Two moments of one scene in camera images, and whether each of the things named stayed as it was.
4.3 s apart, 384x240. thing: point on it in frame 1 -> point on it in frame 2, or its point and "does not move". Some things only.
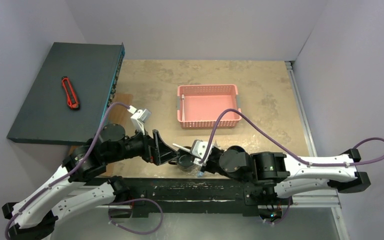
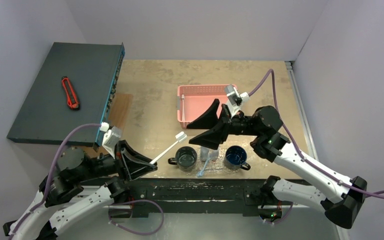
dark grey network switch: [68, 102] does not move
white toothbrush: [182, 148] -> [179, 137]
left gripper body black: [139, 145] -> [108, 165]
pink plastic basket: [202, 106] does not move
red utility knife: [70, 95] does not move
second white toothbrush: [183, 114] does not move
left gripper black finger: [163, 153] -> [136, 164]
